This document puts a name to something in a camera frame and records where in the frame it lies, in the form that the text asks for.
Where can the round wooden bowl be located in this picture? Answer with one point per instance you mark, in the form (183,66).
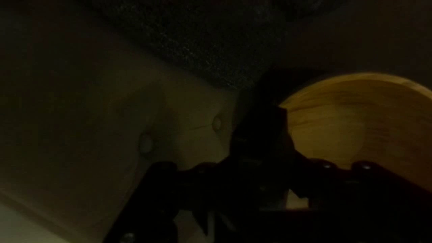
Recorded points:
(360,122)

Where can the black remote control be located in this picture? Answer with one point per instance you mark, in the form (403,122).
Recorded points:
(261,135)

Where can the dark grey crumpled blanket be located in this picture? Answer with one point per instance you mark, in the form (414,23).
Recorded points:
(203,41)

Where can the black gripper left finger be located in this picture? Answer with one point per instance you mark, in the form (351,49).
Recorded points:
(180,203)

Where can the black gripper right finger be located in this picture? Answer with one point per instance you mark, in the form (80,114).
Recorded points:
(369,203)

